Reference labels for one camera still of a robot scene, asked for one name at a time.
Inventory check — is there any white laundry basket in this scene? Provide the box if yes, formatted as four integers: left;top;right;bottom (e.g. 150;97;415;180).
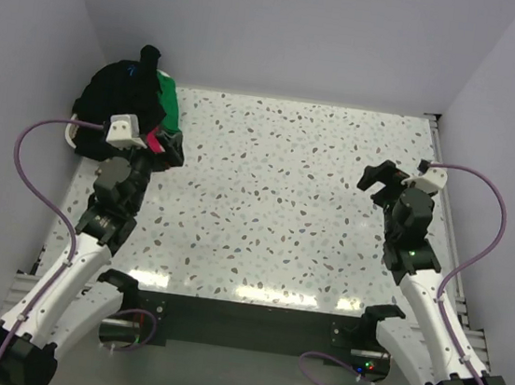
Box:
64;114;78;149

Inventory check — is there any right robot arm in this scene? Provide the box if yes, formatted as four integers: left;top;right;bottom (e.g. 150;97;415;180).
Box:
356;160;506;385

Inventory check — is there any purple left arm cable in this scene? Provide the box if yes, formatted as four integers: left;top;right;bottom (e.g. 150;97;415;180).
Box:
0;110;108;385

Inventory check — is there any black t-shirt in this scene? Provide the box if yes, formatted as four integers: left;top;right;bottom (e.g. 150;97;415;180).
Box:
72;45;185;172

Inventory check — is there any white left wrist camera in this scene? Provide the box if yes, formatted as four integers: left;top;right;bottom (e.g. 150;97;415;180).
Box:
105;114;146;149

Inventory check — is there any right side aluminium rail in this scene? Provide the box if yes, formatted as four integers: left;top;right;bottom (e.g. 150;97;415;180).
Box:
398;111;511;334

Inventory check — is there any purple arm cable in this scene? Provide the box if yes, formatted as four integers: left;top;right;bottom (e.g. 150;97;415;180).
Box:
296;148;515;385
0;110;108;385

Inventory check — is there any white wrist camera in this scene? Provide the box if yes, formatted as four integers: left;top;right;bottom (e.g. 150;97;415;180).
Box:
105;114;146;149
401;159;448;196

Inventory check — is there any green t-shirt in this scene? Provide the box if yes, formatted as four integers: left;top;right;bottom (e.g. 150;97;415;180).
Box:
157;70;181;132

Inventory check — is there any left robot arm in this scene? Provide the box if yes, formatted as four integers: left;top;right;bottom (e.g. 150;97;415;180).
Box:
0;151;152;385

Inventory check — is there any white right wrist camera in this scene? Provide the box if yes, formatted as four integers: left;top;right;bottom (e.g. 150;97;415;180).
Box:
401;159;448;196

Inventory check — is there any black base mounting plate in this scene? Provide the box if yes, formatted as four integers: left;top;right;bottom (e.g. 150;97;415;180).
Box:
132;290;390;376

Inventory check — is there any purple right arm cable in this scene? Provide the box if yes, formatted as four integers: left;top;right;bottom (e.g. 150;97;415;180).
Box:
296;148;515;385

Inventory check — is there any pink t-shirt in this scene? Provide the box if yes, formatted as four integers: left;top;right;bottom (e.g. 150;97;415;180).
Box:
146;129;165;154

